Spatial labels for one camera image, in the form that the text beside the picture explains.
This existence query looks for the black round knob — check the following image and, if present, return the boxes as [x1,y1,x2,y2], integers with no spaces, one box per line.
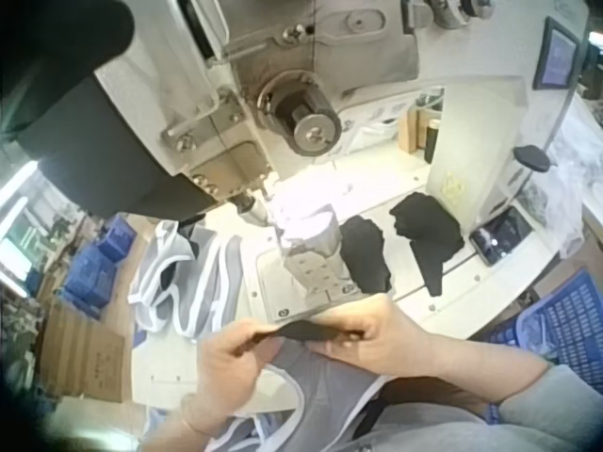
[513,144,553,173]

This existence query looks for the clear plastic bag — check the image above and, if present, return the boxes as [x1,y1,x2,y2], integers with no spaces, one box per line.
[545,153,603,258]

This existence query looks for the brown cardboard boxes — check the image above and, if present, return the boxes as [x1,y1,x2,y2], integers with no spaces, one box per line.
[36,299,129,404]

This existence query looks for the blue plastic basket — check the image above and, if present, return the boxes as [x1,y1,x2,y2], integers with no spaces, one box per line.
[484,266,603,380]

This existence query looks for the stack of blue plastic crates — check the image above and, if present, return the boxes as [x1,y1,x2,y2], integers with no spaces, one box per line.
[59,212,139,322]

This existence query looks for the black smartphone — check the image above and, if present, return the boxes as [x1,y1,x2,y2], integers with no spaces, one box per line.
[467,205,537,268]

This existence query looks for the white industrial sewing machine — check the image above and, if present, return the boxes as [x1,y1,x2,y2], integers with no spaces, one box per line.
[18,0,536,305]

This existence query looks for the dark cylindrical bottle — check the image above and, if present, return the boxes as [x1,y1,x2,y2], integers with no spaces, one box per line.
[423,117,442,166]

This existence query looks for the black framed control screen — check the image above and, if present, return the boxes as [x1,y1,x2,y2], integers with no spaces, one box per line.
[531,16,583,91]

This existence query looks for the black fabric piece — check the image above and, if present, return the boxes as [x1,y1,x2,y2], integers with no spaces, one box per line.
[387,190,466,299]
[338,215,394,294]

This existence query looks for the pile of grey trimmed garments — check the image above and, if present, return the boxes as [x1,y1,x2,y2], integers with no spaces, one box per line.
[127,219,245,339]

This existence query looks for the black fabric strip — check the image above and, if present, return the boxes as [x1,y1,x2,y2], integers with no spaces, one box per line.
[251,318,367,344]

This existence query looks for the person's right hand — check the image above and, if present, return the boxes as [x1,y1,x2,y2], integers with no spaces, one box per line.
[308,298,428,378]

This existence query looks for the grey garment with white trim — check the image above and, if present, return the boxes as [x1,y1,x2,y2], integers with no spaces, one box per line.
[206,337,395,452]

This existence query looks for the person's left hand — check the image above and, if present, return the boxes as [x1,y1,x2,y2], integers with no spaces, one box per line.
[191,317,285,440]

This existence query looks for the wooden block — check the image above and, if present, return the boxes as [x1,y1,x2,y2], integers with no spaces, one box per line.
[399,107,420,154]

